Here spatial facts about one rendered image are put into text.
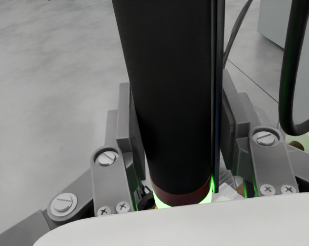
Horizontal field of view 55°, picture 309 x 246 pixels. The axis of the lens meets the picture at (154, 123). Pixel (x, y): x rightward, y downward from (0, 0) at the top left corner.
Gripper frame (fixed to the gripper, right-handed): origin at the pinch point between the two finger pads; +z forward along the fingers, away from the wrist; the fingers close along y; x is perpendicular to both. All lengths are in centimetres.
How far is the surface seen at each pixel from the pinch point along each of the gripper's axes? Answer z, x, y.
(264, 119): 37, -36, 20
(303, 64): 116, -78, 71
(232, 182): 21.5, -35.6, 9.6
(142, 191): 20.9, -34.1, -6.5
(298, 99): 112, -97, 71
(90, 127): 173, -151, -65
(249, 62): 237, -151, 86
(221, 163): 26.9, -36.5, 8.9
